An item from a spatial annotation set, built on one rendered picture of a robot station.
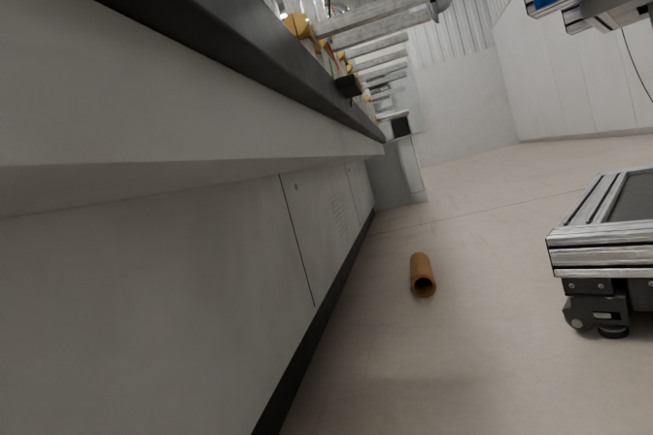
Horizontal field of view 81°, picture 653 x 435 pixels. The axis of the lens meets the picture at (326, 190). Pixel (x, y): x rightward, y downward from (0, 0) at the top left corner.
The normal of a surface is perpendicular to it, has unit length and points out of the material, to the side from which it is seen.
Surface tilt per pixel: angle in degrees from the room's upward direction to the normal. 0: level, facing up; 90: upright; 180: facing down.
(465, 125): 90
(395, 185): 90
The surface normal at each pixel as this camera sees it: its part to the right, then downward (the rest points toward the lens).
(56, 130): 0.95, -0.24
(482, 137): -0.22, 0.10
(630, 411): -0.25, -0.97
